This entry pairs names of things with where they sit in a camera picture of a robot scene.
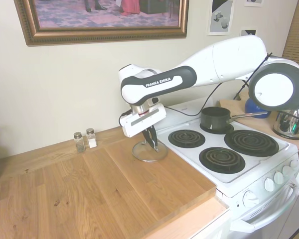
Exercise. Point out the white electric stove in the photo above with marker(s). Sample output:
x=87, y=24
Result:
x=260, y=164

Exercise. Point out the wooden window blinds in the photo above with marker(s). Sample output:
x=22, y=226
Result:
x=297, y=32

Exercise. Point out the small white paper print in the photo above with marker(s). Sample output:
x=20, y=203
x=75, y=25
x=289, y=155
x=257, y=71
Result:
x=253, y=2

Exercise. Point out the shiny silver kettle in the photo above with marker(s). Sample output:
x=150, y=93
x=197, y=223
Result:
x=289, y=124

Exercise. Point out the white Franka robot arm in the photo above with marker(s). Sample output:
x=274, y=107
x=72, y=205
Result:
x=226, y=62

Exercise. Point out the white stove knob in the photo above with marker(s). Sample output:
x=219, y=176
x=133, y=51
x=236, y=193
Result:
x=250, y=199
x=269, y=185
x=294, y=164
x=278, y=177
x=287, y=171

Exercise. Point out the glass salt shaker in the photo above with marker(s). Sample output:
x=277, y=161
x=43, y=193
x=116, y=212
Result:
x=91, y=140

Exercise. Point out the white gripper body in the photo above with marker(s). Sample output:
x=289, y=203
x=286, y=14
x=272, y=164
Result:
x=142, y=120

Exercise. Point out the gold framed painting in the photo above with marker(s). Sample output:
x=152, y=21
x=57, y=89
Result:
x=102, y=15

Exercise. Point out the grey geometric poster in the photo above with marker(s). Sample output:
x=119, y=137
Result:
x=220, y=18

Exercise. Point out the large black coil burner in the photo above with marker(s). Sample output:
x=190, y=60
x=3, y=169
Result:
x=251, y=143

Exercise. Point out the glass pepper shaker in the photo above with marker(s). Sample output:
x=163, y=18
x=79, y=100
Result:
x=79, y=144

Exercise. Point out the glass pot lid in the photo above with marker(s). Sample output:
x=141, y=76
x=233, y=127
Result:
x=143, y=154

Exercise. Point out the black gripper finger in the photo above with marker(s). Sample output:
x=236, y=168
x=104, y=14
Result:
x=146, y=138
x=155, y=140

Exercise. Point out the blue round vessel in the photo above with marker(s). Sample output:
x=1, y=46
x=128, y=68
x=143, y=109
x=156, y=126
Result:
x=254, y=108

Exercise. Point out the small black white print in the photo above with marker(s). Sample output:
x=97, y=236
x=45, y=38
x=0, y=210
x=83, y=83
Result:
x=248, y=33

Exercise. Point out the large wooden butcher block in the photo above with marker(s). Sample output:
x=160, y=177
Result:
x=89, y=189

